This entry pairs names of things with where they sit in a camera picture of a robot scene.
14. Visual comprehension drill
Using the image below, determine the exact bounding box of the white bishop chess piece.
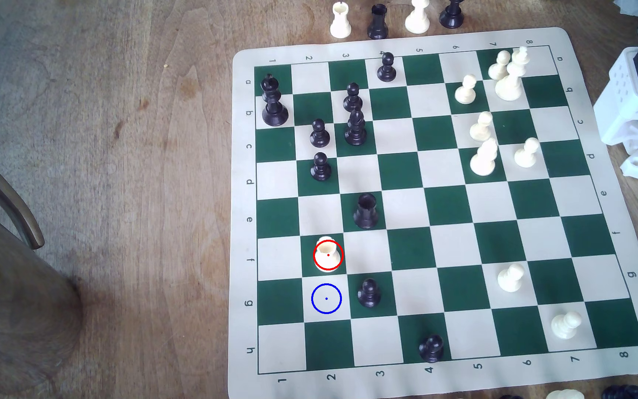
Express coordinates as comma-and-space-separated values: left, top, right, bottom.
470, 137, 499, 177

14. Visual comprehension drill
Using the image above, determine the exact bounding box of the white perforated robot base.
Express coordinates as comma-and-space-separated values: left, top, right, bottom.
593, 47, 638, 190

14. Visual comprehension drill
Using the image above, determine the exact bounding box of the green and white chess mat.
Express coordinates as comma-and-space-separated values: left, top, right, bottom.
226, 27, 638, 399

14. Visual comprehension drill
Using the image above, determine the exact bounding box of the white pawn chess piece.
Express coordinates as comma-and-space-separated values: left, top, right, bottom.
469, 111, 494, 142
454, 74, 478, 105
514, 137, 541, 168
488, 50, 512, 81
550, 310, 582, 340
497, 263, 525, 293

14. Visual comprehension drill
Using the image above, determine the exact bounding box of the black king chess piece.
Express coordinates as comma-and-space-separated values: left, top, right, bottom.
260, 74, 290, 127

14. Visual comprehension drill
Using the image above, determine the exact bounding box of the white rook chess piece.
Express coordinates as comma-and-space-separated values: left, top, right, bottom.
329, 1, 352, 40
315, 236, 343, 273

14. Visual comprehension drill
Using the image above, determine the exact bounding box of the black pawn chess piece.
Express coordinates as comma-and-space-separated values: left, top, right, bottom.
310, 152, 332, 182
419, 334, 445, 364
377, 52, 397, 83
343, 82, 363, 113
309, 119, 331, 149
357, 278, 382, 309

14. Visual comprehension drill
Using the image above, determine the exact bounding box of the white king chess piece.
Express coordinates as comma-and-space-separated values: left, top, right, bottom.
494, 47, 530, 102

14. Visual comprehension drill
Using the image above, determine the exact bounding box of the black bishop chess piece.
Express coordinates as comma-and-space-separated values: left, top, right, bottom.
344, 109, 368, 147

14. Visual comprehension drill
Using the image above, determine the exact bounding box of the black rook chess piece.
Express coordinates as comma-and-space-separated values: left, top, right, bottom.
353, 193, 380, 230
367, 3, 390, 40

